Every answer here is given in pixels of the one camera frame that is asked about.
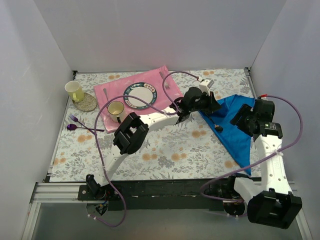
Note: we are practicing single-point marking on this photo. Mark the silver spoon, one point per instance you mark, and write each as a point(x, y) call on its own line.
point(106, 94)

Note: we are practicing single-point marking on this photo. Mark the purple plastic spoon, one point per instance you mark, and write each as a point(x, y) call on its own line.
point(73, 127)

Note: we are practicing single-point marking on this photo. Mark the gold spoon teal handle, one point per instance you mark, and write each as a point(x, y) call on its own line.
point(217, 127)

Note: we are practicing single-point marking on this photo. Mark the silver fork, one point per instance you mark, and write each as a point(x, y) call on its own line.
point(165, 84)

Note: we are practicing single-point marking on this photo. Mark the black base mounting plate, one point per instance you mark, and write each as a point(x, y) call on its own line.
point(219, 193)

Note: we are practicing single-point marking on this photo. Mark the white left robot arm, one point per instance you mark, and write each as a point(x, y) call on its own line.
point(132, 131)

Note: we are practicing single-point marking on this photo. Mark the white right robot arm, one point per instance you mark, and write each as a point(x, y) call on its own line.
point(273, 202)

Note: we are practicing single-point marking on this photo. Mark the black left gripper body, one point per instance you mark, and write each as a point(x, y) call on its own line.
point(213, 105)

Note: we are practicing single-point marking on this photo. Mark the pink satin placemat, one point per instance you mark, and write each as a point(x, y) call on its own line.
point(117, 87)

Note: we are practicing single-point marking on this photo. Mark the round speckled coaster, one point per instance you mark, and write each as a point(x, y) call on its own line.
point(89, 103)

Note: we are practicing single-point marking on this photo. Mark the blue cloth napkin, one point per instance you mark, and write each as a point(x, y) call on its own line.
point(236, 142)

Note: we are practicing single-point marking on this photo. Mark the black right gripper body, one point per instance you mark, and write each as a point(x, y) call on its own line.
point(240, 116)

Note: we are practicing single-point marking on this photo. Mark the aluminium front frame rail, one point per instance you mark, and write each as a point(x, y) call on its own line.
point(68, 192)

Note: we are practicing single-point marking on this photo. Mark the white plate green rim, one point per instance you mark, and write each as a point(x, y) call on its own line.
point(140, 95)

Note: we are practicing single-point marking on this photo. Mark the yellow mug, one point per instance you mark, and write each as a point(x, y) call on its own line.
point(75, 91)

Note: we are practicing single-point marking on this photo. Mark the purple plastic fork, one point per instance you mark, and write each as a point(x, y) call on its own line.
point(76, 120)

